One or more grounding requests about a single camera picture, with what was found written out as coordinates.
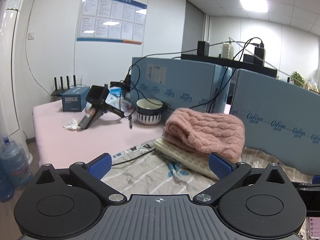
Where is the blue foam board with label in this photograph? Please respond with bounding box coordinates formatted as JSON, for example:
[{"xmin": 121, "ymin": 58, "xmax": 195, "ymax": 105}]
[{"xmin": 130, "ymin": 57, "xmax": 233, "ymax": 121}]

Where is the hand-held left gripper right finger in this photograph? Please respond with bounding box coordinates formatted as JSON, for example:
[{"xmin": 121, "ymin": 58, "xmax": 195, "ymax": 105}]
[{"xmin": 193, "ymin": 152, "xmax": 298, "ymax": 206}]

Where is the thin black cable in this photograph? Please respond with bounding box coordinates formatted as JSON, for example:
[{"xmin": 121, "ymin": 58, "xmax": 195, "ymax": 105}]
[{"xmin": 111, "ymin": 148, "xmax": 157, "ymax": 167}]

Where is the pink knitted hat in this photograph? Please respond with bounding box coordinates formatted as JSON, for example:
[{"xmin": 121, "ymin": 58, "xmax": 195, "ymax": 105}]
[{"xmin": 163, "ymin": 108, "xmax": 246, "ymax": 163}]

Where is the crumpled white tissue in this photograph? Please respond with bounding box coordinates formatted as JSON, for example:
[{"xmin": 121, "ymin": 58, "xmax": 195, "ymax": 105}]
[{"xmin": 63, "ymin": 118, "xmax": 82, "ymax": 131}]

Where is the black clip mount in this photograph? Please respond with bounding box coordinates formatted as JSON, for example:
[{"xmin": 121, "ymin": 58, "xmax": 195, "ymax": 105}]
[{"xmin": 110, "ymin": 74, "xmax": 132, "ymax": 92}]

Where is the white striped bowl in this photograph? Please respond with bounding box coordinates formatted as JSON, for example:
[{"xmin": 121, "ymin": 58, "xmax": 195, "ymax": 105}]
[{"xmin": 136, "ymin": 98, "xmax": 164, "ymax": 126}]

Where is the blue water jug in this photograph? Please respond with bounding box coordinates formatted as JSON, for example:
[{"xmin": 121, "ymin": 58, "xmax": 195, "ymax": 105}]
[
  {"xmin": 0, "ymin": 155, "xmax": 15, "ymax": 203},
  {"xmin": 2, "ymin": 134, "xmax": 33, "ymax": 191}
]

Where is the pink printed sheet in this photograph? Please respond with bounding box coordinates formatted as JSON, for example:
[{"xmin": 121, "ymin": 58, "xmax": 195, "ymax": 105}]
[{"xmin": 298, "ymin": 216, "xmax": 320, "ymax": 240}]

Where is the cream knitted sweater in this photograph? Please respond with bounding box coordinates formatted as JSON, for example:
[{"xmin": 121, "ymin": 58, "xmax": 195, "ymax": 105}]
[{"xmin": 153, "ymin": 138, "xmax": 221, "ymax": 181}]

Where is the black shelf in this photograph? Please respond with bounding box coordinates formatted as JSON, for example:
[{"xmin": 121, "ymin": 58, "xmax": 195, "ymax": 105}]
[{"xmin": 181, "ymin": 53, "xmax": 278, "ymax": 78}]

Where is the white floor air conditioner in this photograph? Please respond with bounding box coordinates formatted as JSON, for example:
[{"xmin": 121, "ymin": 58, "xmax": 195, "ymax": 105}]
[{"xmin": 0, "ymin": 0, "xmax": 33, "ymax": 166}]

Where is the black adapter box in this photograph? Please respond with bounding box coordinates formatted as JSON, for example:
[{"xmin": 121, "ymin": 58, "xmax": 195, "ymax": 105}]
[{"xmin": 197, "ymin": 40, "xmax": 210, "ymax": 56}]

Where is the wall poster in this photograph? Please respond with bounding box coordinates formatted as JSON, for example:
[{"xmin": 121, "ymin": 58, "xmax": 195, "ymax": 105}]
[{"xmin": 76, "ymin": 0, "xmax": 148, "ymax": 46}]

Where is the tall black charger box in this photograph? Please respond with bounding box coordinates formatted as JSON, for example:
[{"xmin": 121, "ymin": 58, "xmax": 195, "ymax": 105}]
[{"xmin": 253, "ymin": 46, "xmax": 266, "ymax": 67}]

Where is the white bottle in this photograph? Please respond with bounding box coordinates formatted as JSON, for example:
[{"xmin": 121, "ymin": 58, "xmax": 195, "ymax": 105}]
[{"xmin": 221, "ymin": 42, "xmax": 236, "ymax": 59}]

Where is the black camera on handle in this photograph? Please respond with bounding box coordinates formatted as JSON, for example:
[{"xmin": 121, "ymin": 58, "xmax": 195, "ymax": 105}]
[{"xmin": 78, "ymin": 85, "xmax": 125, "ymax": 130}]

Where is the printed blanket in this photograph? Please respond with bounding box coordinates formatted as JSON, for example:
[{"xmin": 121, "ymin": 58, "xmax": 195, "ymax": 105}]
[{"xmin": 100, "ymin": 139, "xmax": 313, "ymax": 197}]

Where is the ceiling light panel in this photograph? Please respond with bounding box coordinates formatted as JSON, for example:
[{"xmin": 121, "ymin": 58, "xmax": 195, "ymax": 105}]
[{"xmin": 238, "ymin": 0, "xmax": 269, "ymax": 13}]

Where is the black router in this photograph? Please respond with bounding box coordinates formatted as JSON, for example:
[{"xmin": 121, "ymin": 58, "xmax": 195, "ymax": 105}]
[{"xmin": 51, "ymin": 75, "xmax": 77, "ymax": 97}]

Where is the blue cardboard box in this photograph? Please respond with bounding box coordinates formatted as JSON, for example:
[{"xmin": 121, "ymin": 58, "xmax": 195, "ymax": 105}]
[{"xmin": 61, "ymin": 87, "xmax": 91, "ymax": 112}]

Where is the potted plant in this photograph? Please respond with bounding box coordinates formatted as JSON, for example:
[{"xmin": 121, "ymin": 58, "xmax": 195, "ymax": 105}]
[{"xmin": 289, "ymin": 71, "xmax": 306, "ymax": 88}]

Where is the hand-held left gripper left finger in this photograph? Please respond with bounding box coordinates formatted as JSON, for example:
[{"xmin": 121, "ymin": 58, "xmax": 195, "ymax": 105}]
[{"xmin": 24, "ymin": 152, "xmax": 126, "ymax": 205}]

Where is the white and blue plastic bag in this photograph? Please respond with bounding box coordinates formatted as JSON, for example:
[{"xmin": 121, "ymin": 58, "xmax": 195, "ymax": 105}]
[{"xmin": 105, "ymin": 86, "xmax": 133, "ymax": 112}]

